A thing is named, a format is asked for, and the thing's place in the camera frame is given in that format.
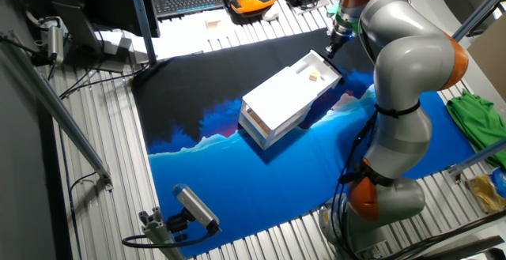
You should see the blue plastic bag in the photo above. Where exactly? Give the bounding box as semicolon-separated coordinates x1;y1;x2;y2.
489;168;506;198

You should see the green cloth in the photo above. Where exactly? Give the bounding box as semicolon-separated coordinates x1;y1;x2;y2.
446;89;506;170

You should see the silver camera with blue end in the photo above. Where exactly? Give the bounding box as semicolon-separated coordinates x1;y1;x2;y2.
172;183;223;237

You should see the black camera cable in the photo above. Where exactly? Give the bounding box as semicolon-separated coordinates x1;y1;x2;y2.
121;228;217;250

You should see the green wrist mount bracket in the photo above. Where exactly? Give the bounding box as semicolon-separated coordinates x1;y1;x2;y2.
327;2;363;40

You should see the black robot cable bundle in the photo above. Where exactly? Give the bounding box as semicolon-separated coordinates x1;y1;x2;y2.
330;109;381;260

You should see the silver camera on mount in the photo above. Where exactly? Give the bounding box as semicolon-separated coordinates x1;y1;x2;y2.
38;16;66;66

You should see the black computer keyboard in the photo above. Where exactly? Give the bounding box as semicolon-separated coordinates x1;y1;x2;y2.
151;0;225;21

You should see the black strap tie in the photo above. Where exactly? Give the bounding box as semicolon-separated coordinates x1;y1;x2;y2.
373;100;422;120
338;160;396;188

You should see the white drawer cabinet frame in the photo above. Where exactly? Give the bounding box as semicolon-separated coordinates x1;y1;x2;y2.
238;65;318;151

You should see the blue black printed cloth mat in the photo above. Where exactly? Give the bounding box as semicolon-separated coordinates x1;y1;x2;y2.
132;28;478;258

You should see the yellow plastic bag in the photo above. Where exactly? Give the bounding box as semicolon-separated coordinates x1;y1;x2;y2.
467;172;506;214

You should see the aluminium profile post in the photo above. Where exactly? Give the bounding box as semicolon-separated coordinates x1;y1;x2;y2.
451;0;506;43
126;0;159;66

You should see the aluminium camera mount profile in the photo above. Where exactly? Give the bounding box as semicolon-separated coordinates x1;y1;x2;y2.
138;206;187;260

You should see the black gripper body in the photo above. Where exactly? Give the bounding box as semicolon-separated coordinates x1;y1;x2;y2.
330;25;355;51

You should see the white lumpy object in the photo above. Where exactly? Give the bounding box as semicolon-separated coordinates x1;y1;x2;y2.
262;6;281;22

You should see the white paper sheet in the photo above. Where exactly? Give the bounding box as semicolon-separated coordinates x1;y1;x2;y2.
130;13;254;62

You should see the aluminium profile bar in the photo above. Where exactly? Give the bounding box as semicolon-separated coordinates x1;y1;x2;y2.
0;32;115;192
446;138;506;178

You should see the brown cardboard board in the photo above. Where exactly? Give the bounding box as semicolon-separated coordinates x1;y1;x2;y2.
466;24;506;104

